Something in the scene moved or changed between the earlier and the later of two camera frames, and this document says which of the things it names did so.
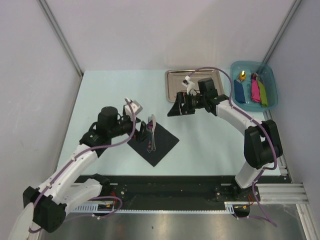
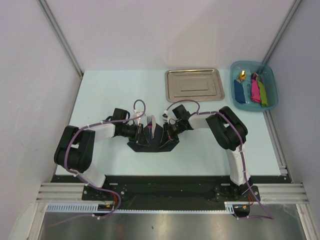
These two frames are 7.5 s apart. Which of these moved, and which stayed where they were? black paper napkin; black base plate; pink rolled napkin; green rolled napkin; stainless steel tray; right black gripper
Moved: right black gripper; black paper napkin
Stayed: black base plate; stainless steel tray; green rolled napkin; pink rolled napkin
